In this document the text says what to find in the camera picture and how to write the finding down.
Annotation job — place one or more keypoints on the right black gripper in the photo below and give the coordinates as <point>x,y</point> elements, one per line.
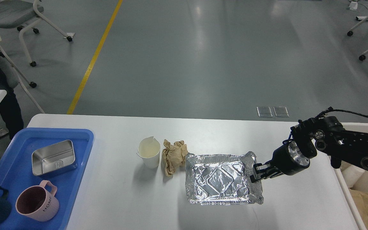
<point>286,160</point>

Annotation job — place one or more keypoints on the aluminium foil tray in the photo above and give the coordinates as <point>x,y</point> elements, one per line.
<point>222,179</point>

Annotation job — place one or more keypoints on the white paper cup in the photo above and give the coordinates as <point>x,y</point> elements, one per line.
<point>149,151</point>

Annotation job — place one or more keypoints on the square metal tray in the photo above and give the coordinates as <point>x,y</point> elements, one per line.
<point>54,159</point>

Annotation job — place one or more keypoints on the pink mug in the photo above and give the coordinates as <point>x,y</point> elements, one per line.
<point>38,202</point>

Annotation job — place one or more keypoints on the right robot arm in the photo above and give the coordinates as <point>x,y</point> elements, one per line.
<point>319,134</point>

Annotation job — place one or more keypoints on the floor socket plate left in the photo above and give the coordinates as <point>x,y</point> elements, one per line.
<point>264,111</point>

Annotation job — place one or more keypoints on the floor socket plate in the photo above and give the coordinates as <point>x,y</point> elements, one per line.
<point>264,111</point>
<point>281,111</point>

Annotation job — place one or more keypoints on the floor socket plate right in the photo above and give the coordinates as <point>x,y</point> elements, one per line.
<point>281,111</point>

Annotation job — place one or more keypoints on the paper cup in bin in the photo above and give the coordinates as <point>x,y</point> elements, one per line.
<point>352,174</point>

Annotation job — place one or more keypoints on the beige plastic bin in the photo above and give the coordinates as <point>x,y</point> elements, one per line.
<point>360,185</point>

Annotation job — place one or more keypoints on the blue plastic tray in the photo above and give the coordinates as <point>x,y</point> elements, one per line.
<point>16,173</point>

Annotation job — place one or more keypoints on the grey office chair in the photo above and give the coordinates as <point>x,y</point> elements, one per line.
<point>24,16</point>

